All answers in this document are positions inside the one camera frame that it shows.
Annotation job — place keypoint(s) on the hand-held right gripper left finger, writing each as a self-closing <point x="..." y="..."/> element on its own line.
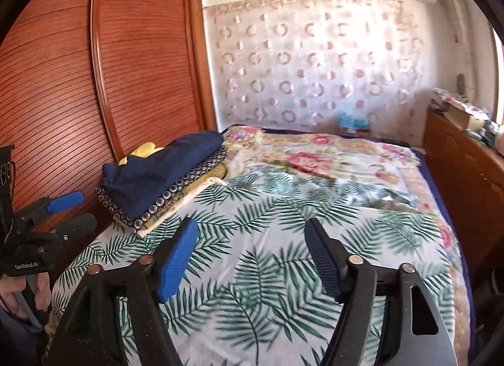
<point x="177" y="259"/>

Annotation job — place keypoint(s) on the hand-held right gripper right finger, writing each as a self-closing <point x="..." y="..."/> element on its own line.
<point x="323" y="263"/>

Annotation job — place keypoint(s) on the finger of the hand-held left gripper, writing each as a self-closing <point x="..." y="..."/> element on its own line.
<point x="78" y="226"/>
<point x="65" y="201"/>

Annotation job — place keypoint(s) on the dark navy towel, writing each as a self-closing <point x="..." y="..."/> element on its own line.
<point x="165" y="169"/>

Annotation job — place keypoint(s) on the person's left forearm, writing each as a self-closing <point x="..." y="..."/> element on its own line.
<point x="19" y="342"/>

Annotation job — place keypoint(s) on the person's left hand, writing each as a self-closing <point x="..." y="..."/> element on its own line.
<point x="15" y="295"/>

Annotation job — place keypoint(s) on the leaf print bed sheet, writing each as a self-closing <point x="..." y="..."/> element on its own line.
<point x="256" y="232"/>

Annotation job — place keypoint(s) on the yellow plush toy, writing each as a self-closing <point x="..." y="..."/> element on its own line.
<point x="143" y="150"/>

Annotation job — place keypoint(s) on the pale yellow folded cloth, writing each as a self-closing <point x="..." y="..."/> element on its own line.
<point x="214" y="172"/>

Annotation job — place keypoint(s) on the floral blanket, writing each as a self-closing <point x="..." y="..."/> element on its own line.
<point x="315" y="153"/>

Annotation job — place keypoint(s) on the blue plastic bag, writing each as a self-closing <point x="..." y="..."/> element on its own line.
<point x="352" y="121"/>

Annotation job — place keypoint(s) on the low wooden cabinet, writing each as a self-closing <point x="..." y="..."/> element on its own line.
<point x="460" y="177"/>

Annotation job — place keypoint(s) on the wooden slatted wardrobe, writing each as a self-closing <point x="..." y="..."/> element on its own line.
<point x="138" y="54"/>

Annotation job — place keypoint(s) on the sheer circle-patterned curtain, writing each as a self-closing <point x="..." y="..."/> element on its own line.
<point x="315" y="66"/>

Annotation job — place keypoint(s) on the cardboard box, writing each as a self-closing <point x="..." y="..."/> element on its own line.
<point x="464" y="117"/>

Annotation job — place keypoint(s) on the beige window curtain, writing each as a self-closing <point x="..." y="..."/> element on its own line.
<point x="456" y="15"/>

